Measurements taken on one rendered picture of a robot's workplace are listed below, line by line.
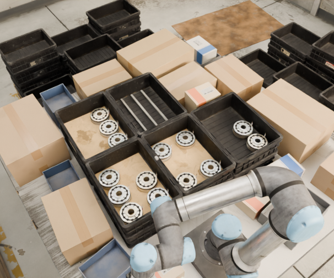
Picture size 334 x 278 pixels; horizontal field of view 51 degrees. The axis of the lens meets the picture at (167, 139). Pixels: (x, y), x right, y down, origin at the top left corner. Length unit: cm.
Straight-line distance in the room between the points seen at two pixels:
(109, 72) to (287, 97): 106
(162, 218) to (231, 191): 23
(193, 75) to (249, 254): 121
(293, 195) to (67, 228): 97
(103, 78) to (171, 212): 127
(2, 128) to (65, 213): 62
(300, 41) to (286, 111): 155
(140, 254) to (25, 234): 172
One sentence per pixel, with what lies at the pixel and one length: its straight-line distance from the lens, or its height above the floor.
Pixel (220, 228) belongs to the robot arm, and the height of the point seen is 97.
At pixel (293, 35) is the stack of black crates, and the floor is 38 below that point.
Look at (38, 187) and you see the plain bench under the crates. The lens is 198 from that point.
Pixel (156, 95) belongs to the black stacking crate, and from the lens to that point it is 211.
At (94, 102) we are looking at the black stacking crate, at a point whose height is 88.
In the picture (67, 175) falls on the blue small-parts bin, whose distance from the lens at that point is 197.
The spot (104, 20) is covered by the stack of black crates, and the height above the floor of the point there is 49.
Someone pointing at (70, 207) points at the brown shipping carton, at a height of 86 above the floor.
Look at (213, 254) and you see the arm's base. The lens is 162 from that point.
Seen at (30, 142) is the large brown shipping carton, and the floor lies 90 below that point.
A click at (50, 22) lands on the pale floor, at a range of 449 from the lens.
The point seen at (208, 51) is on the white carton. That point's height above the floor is 79.
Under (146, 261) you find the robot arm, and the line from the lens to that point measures 105.
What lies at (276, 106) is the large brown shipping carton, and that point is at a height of 90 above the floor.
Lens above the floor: 228
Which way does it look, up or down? 51 degrees down
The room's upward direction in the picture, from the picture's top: 1 degrees counter-clockwise
